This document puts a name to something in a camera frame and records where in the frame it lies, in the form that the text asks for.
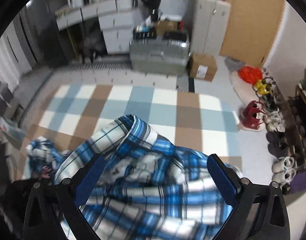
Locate white drawer desk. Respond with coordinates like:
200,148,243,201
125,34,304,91
56,0,145,54

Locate wooden shoe rack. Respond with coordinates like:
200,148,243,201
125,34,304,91
288,70,306,170

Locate silver suitcase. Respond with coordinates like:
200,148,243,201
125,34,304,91
129,37,190,75

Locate orange mesh bag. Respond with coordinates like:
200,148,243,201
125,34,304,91
238,66,263,85

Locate red shoes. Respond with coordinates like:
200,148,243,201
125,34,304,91
241,100,265,132

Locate wooden door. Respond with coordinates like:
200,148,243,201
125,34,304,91
220,0,285,68

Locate yellow shoes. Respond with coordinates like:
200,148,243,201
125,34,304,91
253,80,268,95

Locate cardboard box on floor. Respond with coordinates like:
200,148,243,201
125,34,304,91
189,53,218,82

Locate white cabinet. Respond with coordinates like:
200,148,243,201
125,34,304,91
190,0,231,57

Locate blue white plaid shirt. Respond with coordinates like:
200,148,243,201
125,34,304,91
26,115,233,239

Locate black refrigerator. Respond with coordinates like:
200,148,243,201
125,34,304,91
13,0,67,68

